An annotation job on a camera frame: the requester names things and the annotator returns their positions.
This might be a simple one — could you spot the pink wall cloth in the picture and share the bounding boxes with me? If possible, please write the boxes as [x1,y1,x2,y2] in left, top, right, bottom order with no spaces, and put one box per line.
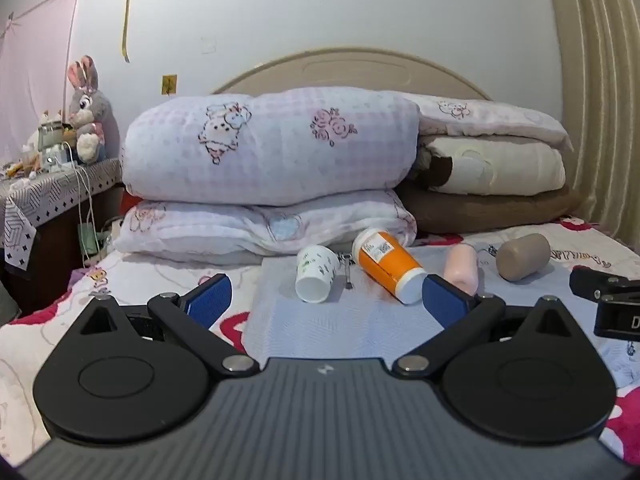
[0,0,84,162]

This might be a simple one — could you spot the large pink checked quilt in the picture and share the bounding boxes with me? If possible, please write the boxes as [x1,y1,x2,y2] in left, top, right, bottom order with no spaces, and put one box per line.
[121,86,421,207]

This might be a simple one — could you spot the green power adapter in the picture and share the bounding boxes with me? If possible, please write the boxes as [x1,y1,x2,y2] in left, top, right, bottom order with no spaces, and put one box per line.
[77,223,101,257]

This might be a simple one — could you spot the brown pillow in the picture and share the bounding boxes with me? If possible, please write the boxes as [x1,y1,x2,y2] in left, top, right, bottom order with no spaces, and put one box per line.
[399,180,582,235]

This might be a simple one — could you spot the white cable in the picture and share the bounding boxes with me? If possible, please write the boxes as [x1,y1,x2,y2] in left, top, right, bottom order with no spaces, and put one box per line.
[60,142,100,265]

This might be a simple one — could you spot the beige curtain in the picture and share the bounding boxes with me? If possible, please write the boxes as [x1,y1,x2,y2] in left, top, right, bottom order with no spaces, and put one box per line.
[544,0,640,257]

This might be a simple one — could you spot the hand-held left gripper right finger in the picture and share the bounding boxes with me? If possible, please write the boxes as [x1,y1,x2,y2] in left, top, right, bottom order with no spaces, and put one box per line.
[392,274,587,379]

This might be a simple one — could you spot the taupe cup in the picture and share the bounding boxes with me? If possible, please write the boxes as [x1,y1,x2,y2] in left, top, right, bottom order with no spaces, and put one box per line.
[495,233,552,282]

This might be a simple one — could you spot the patterned table cloth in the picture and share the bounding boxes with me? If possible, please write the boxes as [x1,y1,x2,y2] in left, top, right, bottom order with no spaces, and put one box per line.
[0,157,124,267]

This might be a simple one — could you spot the orange bottle with white cap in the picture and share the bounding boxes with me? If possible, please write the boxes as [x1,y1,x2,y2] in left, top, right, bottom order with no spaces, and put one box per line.
[351,227,429,306]

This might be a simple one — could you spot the pink checked pillow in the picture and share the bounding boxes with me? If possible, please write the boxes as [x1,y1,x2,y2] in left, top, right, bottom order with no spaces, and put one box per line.
[113,189,419,264]

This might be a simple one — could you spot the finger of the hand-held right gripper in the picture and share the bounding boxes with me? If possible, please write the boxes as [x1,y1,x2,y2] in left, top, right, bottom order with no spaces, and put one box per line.
[569,265,640,307]

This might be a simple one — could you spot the pink cup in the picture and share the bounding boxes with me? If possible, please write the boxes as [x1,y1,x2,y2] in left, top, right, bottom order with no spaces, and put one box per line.
[443,243,479,294]

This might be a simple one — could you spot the glass kettle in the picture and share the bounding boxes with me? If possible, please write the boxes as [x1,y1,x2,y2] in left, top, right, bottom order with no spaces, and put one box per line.
[37,121,71,167]

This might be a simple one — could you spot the thin pink folded blanket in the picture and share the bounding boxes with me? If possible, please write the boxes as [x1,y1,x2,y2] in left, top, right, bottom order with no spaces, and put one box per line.
[400,92,574,152]

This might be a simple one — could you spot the white paper cup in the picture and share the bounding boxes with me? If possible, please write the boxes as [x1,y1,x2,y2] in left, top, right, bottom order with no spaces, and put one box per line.
[294,244,340,304]

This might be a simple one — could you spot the yellow tape strip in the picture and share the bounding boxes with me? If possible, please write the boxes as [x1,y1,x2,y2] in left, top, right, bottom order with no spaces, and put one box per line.
[121,0,138,64]

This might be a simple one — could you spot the pale textured cloth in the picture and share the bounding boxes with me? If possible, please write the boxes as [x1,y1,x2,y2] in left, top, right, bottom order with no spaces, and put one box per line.
[242,254,640,392]

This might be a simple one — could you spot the grey plush rabbit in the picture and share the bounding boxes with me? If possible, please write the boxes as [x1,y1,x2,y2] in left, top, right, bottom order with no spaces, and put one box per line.
[66,54,114,164]

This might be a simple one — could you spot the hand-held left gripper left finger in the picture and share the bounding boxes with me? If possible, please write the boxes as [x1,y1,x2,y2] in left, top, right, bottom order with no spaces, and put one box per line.
[65,273,260,379]

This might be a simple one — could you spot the cream folded blanket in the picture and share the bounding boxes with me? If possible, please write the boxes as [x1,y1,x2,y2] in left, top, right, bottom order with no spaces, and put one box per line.
[416,135,567,197]

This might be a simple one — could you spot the dark bedside table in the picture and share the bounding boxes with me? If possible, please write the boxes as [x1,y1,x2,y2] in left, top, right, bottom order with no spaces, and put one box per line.
[2,187,123,317]

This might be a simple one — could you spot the beige headboard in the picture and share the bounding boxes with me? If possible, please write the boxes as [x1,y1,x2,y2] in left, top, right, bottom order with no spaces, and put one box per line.
[212,48,494,101]

